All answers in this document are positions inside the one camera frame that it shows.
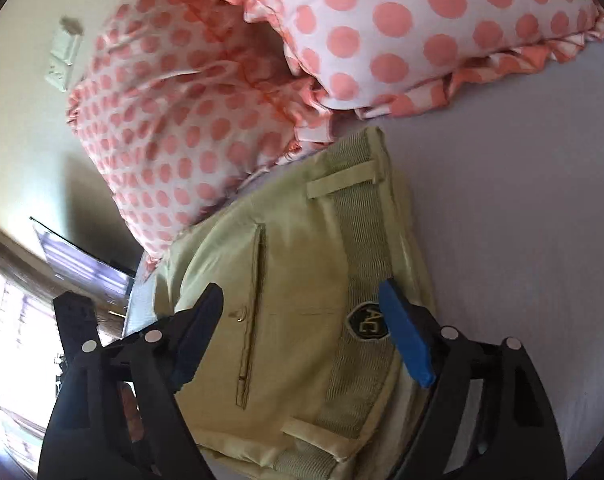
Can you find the lower pink polka-dot pillow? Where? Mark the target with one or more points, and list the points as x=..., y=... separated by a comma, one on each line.
x=182, y=103

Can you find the khaki yellow pants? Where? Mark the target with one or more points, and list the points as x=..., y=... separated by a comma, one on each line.
x=301, y=367

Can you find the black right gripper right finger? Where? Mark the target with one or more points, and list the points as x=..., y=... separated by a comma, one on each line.
x=440, y=366

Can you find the upper pink polka-dot pillow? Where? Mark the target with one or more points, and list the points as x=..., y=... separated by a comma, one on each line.
x=404, y=57

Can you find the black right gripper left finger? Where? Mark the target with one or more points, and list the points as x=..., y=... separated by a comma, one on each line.
x=159, y=361

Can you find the person's left hand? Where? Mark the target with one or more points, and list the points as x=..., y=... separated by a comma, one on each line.
x=131, y=412

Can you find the pink polka-dot pillow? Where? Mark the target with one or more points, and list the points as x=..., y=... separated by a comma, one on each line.
x=404, y=57
x=182, y=103

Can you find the lavender bed sheet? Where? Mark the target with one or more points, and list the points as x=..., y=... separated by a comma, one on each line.
x=506, y=187

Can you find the brown window curtain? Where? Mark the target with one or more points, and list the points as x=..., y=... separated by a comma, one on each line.
x=45, y=286

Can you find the wall mounted television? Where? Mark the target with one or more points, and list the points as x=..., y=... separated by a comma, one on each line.
x=83, y=270

